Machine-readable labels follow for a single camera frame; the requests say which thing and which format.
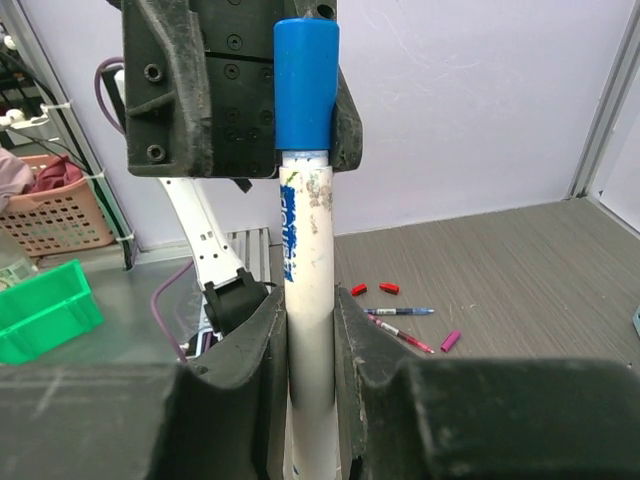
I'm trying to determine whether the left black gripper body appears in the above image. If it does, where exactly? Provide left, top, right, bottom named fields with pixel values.
left=189, top=0, right=337, bottom=60

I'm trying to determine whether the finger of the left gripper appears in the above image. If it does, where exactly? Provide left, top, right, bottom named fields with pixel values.
left=329, top=68, right=363, bottom=170
left=121, top=1, right=278, bottom=179

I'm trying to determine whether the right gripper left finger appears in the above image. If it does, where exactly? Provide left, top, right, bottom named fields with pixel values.
left=1, top=288, right=287, bottom=479

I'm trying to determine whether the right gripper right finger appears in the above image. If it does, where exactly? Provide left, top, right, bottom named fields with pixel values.
left=334, top=288, right=639, bottom=479

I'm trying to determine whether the white marker blue print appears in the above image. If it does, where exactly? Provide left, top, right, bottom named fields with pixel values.
left=280, top=151, right=338, bottom=479

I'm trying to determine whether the blue marker cap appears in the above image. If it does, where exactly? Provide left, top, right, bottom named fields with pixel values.
left=273, top=18, right=340, bottom=151

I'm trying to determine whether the red cap near arm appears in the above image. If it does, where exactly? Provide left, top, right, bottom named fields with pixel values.
left=350, top=283, right=368, bottom=296

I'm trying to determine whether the purple pen cap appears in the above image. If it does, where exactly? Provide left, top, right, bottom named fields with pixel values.
left=440, top=330, right=461, bottom=353

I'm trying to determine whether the red gel pen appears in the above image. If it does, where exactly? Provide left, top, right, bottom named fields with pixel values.
left=368, top=314, right=435, bottom=354

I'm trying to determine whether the blue gel pen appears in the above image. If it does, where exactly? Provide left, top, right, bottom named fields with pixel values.
left=363, top=307, right=435, bottom=316

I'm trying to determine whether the green plastic bin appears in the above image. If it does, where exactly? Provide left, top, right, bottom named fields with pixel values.
left=1, top=260, right=104, bottom=365

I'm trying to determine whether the red cap lower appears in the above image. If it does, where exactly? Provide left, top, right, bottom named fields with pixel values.
left=379, top=282, right=400, bottom=295

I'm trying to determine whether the pink plastic basket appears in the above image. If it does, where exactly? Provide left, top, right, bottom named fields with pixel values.
left=1, top=176, right=115, bottom=257

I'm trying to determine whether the blue plastic basket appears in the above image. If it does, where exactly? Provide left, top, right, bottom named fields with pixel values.
left=632, top=307, right=640, bottom=337

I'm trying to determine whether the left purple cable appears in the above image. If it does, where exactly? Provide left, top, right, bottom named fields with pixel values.
left=94, top=55, right=201, bottom=364

